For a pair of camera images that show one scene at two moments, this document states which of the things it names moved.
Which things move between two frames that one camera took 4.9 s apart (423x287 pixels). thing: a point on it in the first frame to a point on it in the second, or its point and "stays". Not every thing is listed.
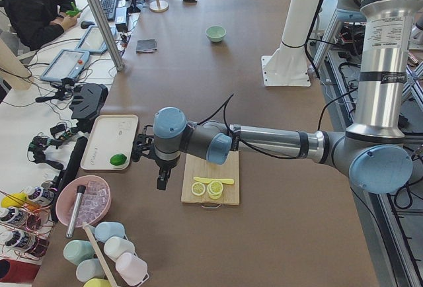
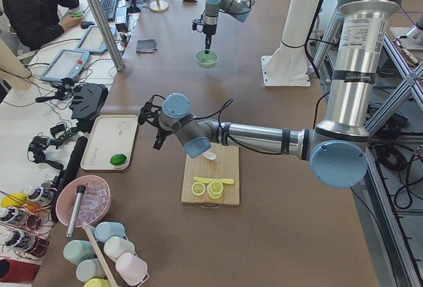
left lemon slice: x=198 y=188 stays
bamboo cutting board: x=197 y=166 stays
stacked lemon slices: x=215 y=189 stays
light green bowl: x=216 y=33 to x=207 y=61
